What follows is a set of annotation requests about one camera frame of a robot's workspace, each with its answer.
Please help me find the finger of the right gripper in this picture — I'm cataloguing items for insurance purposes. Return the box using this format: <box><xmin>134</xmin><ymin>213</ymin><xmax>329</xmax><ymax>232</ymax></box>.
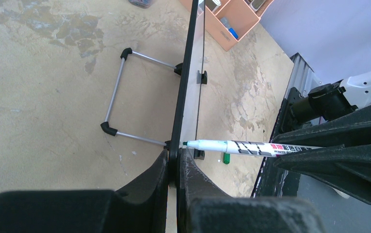
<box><xmin>274</xmin><ymin>144</ymin><xmax>371</xmax><ymax>205</ymax></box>
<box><xmin>272</xmin><ymin>105</ymin><xmax>371</xmax><ymax>147</ymax></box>

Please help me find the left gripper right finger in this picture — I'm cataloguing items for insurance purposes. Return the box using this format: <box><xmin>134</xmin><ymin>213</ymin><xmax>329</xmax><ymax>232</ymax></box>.
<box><xmin>176</xmin><ymin>149</ymin><xmax>325</xmax><ymax>233</ymax></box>

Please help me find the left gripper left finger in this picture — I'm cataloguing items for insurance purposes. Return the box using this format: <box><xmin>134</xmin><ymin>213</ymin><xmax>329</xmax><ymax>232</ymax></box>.
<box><xmin>0</xmin><ymin>150</ymin><xmax>169</xmax><ymax>233</ymax></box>

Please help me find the green marker cap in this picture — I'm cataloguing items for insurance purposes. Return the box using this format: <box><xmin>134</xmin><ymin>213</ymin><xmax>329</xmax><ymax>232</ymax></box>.
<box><xmin>222</xmin><ymin>153</ymin><xmax>231</xmax><ymax>165</ymax></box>

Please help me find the small whiteboard black frame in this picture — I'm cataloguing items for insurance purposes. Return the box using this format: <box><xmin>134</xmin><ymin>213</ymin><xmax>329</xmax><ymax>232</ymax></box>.
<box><xmin>100</xmin><ymin>0</ymin><xmax>209</xmax><ymax>189</ymax></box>

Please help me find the green whiteboard marker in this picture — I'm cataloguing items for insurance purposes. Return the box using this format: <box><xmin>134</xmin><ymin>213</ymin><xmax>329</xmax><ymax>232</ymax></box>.
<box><xmin>183</xmin><ymin>140</ymin><xmax>320</xmax><ymax>157</ymax></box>

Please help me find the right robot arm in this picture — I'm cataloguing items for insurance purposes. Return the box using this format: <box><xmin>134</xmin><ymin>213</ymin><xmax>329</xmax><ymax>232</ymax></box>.
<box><xmin>274</xmin><ymin>71</ymin><xmax>371</xmax><ymax>205</ymax></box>

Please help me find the blue cap item in organizer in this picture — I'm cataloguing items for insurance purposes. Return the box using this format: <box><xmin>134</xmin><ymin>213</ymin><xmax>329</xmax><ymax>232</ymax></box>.
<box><xmin>220</xmin><ymin>17</ymin><xmax>238</xmax><ymax>40</ymax></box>

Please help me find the orange plastic file organizer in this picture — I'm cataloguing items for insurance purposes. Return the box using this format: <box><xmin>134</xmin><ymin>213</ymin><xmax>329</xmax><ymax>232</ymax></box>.
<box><xmin>180</xmin><ymin>0</ymin><xmax>272</xmax><ymax>51</ymax></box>

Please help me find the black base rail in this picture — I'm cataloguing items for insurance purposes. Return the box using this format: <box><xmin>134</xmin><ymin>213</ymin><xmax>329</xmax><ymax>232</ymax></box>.
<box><xmin>251</xmin><ymin>87</ymin><xmax>303</xmax><ymax>198</ymax></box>

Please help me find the aluminium frame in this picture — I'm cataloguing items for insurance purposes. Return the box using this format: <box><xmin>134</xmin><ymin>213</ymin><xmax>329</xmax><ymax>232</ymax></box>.
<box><xmin>285</xmin><ymin>52</ymin><xmax>324</xmax><ymax>126</ymax></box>

